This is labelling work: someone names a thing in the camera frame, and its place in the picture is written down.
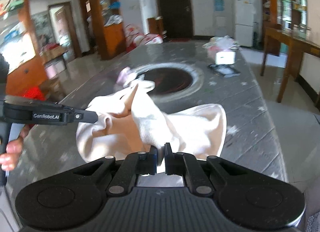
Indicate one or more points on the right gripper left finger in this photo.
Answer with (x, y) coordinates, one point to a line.
(126, 172)

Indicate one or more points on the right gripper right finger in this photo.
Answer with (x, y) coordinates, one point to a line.
(189, 168)

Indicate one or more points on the cream white garment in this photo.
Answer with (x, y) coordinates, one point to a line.
(129, 121)

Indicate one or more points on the person's left hand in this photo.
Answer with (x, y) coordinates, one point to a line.
(10, 158)

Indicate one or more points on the red plastic stool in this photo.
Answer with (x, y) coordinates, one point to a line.
(34, 93)

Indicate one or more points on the wooden arch shelf unit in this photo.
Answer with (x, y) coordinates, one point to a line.
(39, 37)

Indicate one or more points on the round black table cooktop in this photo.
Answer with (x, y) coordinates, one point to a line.
(173, 81)

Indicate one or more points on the small pink white cloth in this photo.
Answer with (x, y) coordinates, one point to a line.
(125, 77)

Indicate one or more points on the white tissue box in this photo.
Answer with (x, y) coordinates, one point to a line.
(225, 58)

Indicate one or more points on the plastic bag pile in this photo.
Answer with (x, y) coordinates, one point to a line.
(217, 44)

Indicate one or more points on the water dispenser with blue bottle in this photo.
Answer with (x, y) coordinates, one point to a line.
(219, 15)

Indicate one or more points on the wooden side table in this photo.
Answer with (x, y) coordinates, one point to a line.
(297, 46)

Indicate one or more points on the dark wooden door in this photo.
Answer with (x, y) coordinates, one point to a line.
(177, 18)

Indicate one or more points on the white refrigerator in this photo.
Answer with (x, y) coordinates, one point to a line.
(244, 12)

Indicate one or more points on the wooden wall display cabinet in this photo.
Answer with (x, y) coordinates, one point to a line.
(283, 14)

